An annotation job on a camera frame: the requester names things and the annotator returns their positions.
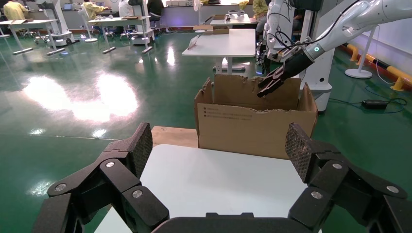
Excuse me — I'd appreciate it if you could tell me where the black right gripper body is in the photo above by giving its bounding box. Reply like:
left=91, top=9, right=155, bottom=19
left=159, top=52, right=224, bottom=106
left=280, top=50, right=314, bottom=80

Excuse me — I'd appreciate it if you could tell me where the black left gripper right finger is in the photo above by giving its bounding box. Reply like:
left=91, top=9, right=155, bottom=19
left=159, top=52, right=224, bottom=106
left=285, top=122, right=412, bottom=233

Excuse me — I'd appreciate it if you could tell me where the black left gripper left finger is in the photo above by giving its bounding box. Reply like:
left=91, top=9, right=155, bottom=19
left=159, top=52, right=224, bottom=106
left=32, top=122, right=170, bottom=233

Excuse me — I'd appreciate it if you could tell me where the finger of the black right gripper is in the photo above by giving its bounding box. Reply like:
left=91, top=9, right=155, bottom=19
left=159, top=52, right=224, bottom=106
left=257, top=67, right=285, bottom=89
left=257, top=77, right=286, bottom=98

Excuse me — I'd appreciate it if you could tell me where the big open cardboard box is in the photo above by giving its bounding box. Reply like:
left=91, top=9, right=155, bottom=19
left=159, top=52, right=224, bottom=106
left=194, top=74, right=319, bottom=161

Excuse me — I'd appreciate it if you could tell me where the flat cardboard box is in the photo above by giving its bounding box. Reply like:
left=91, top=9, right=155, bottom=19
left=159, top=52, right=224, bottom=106
left=193, top=25, right=230, bottom=35

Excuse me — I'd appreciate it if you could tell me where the white background robot column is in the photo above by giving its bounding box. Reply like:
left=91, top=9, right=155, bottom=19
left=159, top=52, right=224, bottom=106
left=299, top=0, right=333, bottom=112

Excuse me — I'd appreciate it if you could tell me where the white background table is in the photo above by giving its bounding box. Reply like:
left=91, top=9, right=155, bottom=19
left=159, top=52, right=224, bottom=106
left=182, top=28, right=257, bottom=75
left=209, top=14, right=258, bottom=27

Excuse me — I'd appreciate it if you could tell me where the person in yellow shirt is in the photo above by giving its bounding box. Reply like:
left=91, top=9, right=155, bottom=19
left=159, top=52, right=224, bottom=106
left=83, top=1, right=110, bottom=20
left=3, top=0, right=30, bottom=20
left=252, top=0, right=269, bottom=33

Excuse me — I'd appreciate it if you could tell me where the wooden platform board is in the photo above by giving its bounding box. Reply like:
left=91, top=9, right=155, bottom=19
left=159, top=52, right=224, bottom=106
left=151, top=126, right=199, bottom=149

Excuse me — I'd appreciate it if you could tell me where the black power adapter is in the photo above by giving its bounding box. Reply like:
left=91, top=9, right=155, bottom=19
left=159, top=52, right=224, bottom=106
left=361, top=100, right=390, bottom=110

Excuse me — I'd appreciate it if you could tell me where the clear sign stand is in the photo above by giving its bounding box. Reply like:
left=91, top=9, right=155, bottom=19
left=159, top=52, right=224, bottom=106
left=188, top=34, right=200, bottom=50

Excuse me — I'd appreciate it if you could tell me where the white standing fan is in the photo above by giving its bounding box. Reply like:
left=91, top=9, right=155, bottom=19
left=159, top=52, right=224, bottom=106
left=193, top=0, right=206, bottom=34
left=79, top=4, right=98, bottom=43

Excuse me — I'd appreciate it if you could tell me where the person in black shirt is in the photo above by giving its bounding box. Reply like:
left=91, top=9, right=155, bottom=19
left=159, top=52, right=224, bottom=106
left=147, top=0, right=165, bottom=20

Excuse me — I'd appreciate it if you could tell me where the white workshop table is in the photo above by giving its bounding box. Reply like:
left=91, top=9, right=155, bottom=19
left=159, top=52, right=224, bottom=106
left=0, top=19, right=59, bottom=55
left=88, top=16, right=153, bottom=55

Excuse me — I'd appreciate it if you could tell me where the person in white shirt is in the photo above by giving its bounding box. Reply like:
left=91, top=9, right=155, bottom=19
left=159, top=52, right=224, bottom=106
left=118, top=0, right=134, bottom=18

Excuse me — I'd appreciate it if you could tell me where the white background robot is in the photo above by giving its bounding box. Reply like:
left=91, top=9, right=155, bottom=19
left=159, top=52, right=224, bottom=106
left=35, top=0, right=76, bottom=46

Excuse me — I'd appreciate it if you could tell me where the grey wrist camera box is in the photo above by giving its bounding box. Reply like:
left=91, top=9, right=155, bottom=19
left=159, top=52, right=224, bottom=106
left=269, top=48, right=292, bottom=62

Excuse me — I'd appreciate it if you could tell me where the white pedestal stand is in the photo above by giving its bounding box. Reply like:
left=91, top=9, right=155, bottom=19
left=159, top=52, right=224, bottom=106
left=345, top=27, right=376, bottom=80

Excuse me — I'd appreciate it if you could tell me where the thick black cable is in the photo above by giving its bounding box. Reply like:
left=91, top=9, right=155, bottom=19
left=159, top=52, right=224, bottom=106
left=283, top=0, right=366, bottom=50

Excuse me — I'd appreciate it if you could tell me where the yellow black guard rail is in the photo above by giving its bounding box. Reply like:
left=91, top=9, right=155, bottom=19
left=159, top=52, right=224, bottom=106
left=346, top=43, right=412, bottom=92

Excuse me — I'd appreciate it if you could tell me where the dark floor cable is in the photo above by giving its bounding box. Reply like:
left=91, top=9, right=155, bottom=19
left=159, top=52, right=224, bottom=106
left=328, top=86, right=408, bottom=115

